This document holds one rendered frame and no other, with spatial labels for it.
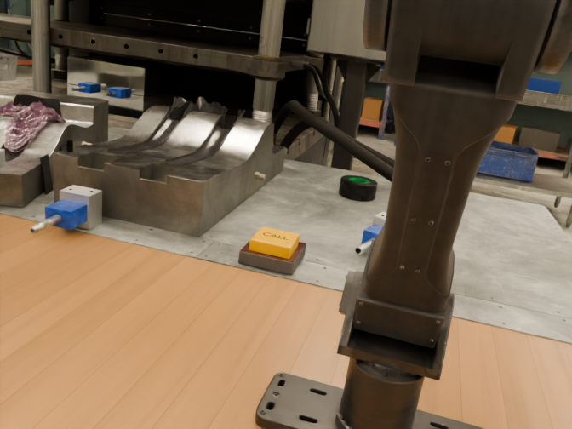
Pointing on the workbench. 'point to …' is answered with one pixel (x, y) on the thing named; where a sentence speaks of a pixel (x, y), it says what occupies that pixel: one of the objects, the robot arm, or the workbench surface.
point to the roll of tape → (357, 188)
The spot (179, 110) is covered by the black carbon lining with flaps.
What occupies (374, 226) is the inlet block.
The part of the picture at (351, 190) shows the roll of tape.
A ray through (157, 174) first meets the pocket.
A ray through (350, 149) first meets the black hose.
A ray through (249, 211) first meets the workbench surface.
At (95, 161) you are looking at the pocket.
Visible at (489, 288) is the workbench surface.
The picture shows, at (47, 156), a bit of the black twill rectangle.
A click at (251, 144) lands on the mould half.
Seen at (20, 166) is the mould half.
